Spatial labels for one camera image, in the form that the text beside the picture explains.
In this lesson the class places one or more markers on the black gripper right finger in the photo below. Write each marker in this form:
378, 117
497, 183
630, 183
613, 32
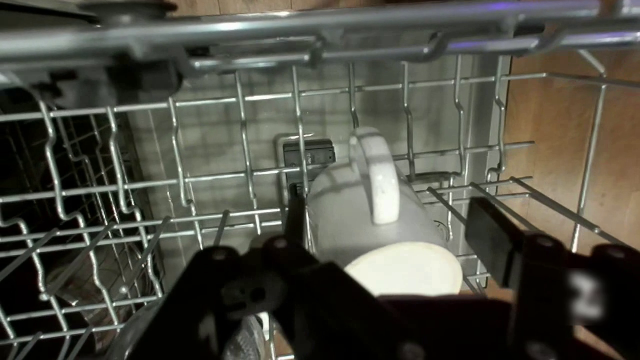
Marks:
580, 306

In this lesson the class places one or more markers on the stainless dishwasher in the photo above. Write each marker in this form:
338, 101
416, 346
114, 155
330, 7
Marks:
213, 141

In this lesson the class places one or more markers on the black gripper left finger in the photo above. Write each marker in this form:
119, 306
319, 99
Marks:
281, 312

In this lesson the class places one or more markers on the white mug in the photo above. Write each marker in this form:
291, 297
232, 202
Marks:
393, 227

